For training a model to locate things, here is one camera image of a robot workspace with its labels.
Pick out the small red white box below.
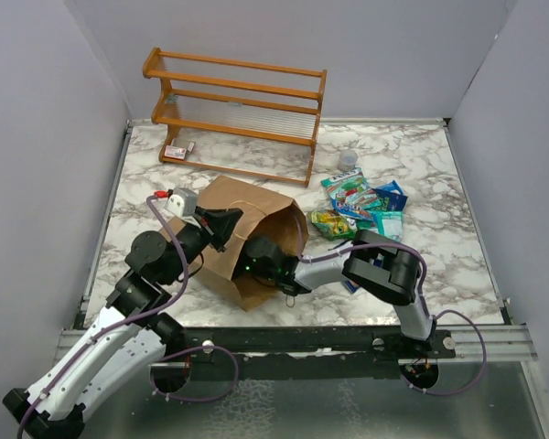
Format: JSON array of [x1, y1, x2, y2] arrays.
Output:
[[164, 141, 196, 160]]

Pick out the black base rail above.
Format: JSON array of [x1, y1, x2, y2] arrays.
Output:
[[150, 326, 455, 395]]

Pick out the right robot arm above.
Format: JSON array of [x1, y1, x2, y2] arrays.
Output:
[[234, 230, 436, 358]]

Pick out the blue sweet chilli chips bag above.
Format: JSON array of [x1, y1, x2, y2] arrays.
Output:
[[343, 280, 360, 294]]

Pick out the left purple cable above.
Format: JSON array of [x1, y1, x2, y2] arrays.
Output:
[[15, 193, 189, 439]]

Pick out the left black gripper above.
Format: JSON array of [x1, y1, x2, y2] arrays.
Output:
[[164, 205, 243, 284]]

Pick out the wooden shelf rack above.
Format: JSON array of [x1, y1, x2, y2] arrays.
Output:
[[142, 48, 328, 187]]

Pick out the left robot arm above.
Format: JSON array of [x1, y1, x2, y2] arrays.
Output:
[[3, 207, 243, 438]]

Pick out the brown paper bag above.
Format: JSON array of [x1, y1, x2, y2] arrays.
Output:
[[165, 176, 308, 311]]

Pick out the small clear plastic cup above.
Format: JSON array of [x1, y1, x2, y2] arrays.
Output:
[[338, 149, 359, 172]]

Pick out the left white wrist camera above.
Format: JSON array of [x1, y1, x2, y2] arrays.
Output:
[[154, 187, 199, 227]]

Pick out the teal white snack packet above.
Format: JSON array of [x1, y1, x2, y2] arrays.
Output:
[[356, 210, 404, 242]]

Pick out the blue salt vinegar chips bag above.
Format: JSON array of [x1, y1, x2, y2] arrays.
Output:
[[373, 180, 408, 211]]

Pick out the green red candy packet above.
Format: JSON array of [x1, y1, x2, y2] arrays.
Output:
[[321, 167, 381, 220]]

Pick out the yellow green candy packet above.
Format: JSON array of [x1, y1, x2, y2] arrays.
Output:
[[308, 209, 357, 241]]

